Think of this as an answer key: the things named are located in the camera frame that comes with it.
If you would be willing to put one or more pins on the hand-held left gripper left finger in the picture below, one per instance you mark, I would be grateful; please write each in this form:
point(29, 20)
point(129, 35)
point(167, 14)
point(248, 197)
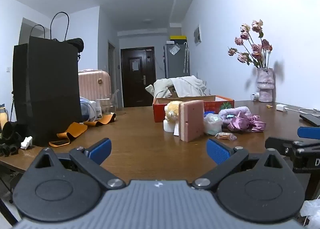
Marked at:
point(101, 150)

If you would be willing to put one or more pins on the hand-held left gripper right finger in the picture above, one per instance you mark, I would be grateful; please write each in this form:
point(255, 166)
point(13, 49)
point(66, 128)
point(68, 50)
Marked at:
point(217, 151)

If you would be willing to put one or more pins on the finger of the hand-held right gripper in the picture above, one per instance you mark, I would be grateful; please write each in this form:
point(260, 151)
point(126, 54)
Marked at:
point(277, 145)
point(308, 132)

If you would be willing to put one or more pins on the snack packet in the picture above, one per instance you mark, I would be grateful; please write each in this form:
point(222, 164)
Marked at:
point(224, 136)

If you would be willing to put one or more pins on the pink satin scrunchie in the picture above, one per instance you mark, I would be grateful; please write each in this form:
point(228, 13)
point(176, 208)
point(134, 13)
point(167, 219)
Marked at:
point(257, 125)

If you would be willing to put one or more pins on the pink satin cloth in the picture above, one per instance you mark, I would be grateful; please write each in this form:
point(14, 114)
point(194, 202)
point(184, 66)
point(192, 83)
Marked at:
point(237, 122)

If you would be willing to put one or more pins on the pink sponge block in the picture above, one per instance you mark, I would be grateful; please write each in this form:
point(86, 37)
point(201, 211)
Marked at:
point(192, 121)

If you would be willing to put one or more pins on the purple towel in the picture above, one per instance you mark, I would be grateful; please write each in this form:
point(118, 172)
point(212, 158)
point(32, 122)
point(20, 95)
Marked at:
point(230, 114)

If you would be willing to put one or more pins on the orange cardboard box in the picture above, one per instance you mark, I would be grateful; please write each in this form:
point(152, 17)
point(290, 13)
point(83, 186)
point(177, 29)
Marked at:
point(220, 105)

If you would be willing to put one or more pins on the white foam roll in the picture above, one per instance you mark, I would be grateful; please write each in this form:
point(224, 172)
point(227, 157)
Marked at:
point(168, 126)

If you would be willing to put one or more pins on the yellow plush toy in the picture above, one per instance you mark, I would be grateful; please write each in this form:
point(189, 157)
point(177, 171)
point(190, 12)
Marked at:
point(173, 110)

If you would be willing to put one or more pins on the black phone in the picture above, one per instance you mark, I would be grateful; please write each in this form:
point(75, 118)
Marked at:
point(311, 119)

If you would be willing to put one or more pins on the clear plastic bag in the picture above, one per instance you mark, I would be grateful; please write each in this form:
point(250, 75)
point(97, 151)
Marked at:
point(212, 124)

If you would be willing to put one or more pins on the orange leather strip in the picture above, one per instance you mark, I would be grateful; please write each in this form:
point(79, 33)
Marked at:
point(75, 129)
point(105, 119)

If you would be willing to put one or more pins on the white charger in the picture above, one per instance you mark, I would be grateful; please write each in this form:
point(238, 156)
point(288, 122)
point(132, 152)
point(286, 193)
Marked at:
point(282, 108)

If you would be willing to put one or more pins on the white spray bottle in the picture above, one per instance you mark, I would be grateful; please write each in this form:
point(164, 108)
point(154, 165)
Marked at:
point(99, 111)

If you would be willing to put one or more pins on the blue white bag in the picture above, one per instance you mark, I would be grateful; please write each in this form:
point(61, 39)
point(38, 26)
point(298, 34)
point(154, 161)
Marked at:
point(87, 109)

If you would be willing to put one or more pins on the clear glass cup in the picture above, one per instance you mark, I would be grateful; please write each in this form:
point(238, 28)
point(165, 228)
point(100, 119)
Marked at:
point(108, 106)

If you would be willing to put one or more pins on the white plastic bag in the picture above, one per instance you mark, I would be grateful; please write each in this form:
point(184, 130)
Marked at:
point(311, 210)

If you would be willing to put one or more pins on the small white gadget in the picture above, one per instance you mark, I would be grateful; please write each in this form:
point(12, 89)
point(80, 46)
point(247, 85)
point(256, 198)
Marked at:
point(255, 96)

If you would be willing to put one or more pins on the pink textured vase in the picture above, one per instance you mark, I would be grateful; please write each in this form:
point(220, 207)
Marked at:
point(266, 84)

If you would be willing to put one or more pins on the pink suitcase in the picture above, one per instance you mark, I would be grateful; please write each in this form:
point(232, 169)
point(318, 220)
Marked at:
point(95, 86)

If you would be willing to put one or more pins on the white clothes pile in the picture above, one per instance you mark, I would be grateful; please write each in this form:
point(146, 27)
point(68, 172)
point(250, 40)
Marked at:
point(187, 85)

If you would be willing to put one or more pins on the brown chair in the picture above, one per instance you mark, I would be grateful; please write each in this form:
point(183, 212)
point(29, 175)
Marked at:
point(173, 92)

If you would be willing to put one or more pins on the small white plastic part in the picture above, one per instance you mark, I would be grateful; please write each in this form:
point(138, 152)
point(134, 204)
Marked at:
point(26, 142)

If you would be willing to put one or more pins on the black paper bag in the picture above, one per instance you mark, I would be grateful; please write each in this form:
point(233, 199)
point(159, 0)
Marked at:
point(50, 89)

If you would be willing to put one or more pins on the dark wooden door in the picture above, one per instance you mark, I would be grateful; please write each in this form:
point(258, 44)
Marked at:
point(137, 79)

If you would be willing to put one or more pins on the black gear pile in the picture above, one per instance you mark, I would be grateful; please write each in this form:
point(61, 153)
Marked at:
point(11, 136)

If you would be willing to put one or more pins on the grey refrigerator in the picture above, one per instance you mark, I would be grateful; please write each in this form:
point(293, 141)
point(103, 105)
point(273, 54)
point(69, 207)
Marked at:
point(175, 65)

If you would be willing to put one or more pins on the folded umbrella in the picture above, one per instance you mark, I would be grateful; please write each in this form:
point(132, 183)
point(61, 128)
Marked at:
point(185, 59)

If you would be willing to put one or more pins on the dried pink roses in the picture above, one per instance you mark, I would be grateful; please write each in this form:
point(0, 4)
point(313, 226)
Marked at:
point(257, 49)

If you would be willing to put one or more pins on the black tripod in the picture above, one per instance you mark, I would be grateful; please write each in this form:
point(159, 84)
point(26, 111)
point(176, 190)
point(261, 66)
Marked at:
point(12, 106)

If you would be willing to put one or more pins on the yellow box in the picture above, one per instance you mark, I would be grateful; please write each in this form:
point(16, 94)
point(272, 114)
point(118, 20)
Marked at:
point(178, 37)

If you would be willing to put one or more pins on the wall electrical panel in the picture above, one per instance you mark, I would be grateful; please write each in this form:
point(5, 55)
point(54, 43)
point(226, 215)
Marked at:
point(197, 34)

